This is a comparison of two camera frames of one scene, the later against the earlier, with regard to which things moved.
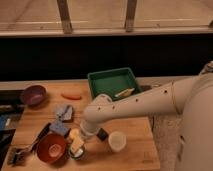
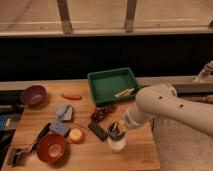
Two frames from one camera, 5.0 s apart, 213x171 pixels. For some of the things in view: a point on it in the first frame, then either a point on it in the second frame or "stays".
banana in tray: x=125 y=93 stays
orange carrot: x=72 y=97 stays
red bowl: x=52 y=148 stays
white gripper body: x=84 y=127 -> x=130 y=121
